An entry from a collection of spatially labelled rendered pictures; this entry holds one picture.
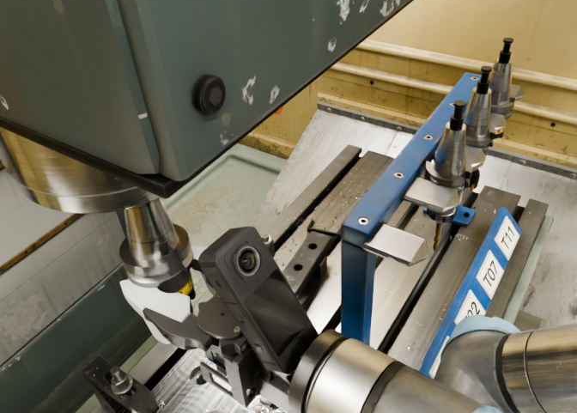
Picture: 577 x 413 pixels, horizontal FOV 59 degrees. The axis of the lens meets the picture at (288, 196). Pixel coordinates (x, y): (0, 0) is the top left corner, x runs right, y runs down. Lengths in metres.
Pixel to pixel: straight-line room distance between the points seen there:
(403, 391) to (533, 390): 0.14
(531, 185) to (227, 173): 0.99
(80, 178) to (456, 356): 0.37
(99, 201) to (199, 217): 1.33
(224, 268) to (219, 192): 1.40
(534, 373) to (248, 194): 1.36
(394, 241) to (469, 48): 0.79
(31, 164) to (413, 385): 0.29
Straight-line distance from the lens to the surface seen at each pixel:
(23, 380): 1.15
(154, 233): 0.46
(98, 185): 0.34
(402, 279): 1.03
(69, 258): 1.04
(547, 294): 1.31
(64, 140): 0.18
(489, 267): 1.02
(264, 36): 0.17
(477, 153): 0.81
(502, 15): 1.31
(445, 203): 0.71
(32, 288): 1.02
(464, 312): 0.93
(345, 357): 0.39
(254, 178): 1.80
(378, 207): 0.67
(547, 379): 0.47
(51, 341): 1.14
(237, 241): 0.37
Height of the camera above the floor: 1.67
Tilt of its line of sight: 40 degrees down
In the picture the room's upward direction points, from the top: 5 degrees counter-clockwise
